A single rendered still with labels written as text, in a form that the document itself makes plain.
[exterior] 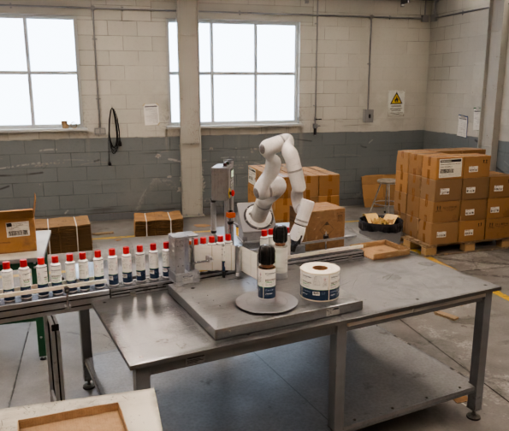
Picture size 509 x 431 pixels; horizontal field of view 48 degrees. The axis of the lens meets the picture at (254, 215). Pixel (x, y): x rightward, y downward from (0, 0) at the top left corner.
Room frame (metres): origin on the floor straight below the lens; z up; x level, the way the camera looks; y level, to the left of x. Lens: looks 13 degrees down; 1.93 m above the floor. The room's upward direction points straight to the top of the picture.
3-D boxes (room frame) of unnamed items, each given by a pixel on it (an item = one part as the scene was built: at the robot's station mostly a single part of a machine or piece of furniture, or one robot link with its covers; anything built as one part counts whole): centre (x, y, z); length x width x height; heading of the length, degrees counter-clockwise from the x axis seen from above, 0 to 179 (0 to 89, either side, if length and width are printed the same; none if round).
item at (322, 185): (7.21, -0.47, 0.45); 1.20 x 0.84 x 0.89; 17
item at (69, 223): (6.80, 2.32, 0.16); 0.65 x 0.54 x 0.32; 110
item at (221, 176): (3.33, 0.18, 1.38); 0.17 x 0.10 x 0.19; 171
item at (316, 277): (2.80, -0.34, 0.95); 0.20 x 0.20 x 0.14
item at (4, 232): (4.04, 1.76, 0.97); 0.51 x 0.39 x 0.37; 21
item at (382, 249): (3.74, -0.85, 0.85); 0.30 x 0.26 x 0.04; 116
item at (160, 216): (7.60, 1.30, 0.11); 0.65 x 0.54 x 0.22; 103
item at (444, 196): (6.92, -2.42, 0.57); 1.20 x 0.85 x 1.14; 108
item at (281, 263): (3.08, -0.14, 1.03); 0.09 x 0.09 x 0.30
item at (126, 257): (2.98, 0.69, 0.98); 0.05 x 0.05 x 0.20
